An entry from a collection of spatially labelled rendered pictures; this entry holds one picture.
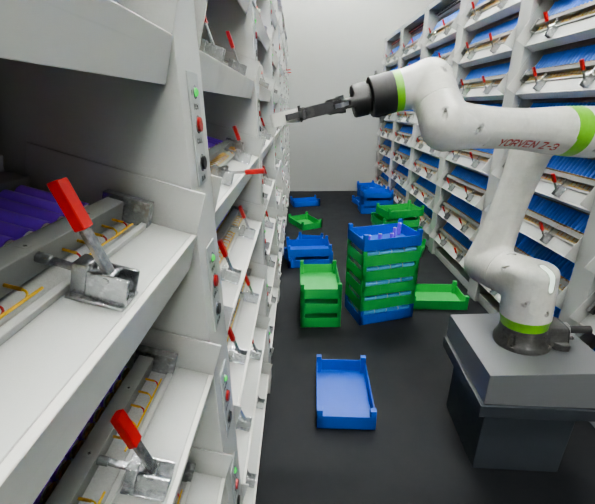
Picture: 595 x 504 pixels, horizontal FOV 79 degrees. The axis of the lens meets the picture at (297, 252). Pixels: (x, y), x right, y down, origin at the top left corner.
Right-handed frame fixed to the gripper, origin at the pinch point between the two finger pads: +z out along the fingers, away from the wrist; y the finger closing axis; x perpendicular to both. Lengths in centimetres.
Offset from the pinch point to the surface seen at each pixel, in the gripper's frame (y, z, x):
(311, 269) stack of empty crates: 90, 7, -82
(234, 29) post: 16.0, 8.5, 23.6
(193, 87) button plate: -50, 7, 6
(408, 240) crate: 68, -42, -67
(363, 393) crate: 15, -6, -103
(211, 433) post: -54, 18, -39
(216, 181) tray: -44.7, 9.1, -4.9
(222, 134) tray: 15.7, 19.2, -0.8
